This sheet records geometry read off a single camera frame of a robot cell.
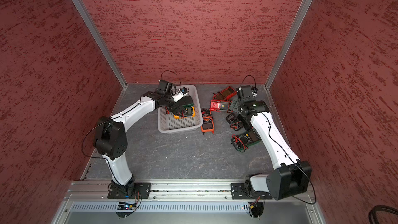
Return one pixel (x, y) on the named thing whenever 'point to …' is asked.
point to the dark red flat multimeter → (226, 94)
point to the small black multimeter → (235, 121)
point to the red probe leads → (167, 110)
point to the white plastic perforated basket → (167, 123)
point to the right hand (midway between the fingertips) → (240, 110)
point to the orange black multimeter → (208, 125)
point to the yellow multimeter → (186, 112)
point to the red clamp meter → (219, 105)
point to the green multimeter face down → (186, 101)
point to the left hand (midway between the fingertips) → (176, 103)
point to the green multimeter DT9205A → (243, 141)
